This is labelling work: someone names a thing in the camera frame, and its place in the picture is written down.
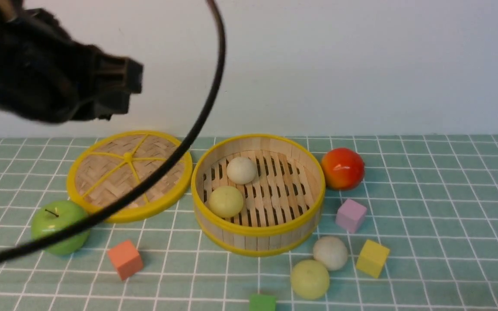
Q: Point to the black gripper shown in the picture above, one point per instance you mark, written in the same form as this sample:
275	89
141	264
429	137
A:
46	76

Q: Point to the woven bamboo steamer lid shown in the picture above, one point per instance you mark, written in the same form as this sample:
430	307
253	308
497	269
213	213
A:
114	166

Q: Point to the green wooden cube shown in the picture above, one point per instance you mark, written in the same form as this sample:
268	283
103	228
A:
259	302

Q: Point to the green checkered tablecloth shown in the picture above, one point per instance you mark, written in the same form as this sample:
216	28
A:
432	200

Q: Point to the red orange tomato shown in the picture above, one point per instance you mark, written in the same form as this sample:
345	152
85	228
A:
343	168

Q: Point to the pale green bun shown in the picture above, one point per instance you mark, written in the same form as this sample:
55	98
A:
309	279
226	202

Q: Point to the orange wooden cube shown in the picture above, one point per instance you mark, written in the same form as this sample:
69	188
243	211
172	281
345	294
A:
126	259

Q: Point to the bamboo steamer tray yellow rim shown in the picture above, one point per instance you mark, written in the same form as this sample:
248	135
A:
282	205

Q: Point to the white bun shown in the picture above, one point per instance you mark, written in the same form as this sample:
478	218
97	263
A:
331	251
241	170

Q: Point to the pink wooden cube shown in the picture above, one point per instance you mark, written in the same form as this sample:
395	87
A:
350	216

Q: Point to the green apple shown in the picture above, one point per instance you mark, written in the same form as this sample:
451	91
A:
55	216

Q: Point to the yellow wooden cube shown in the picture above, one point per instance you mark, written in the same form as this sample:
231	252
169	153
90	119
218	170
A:
372	258

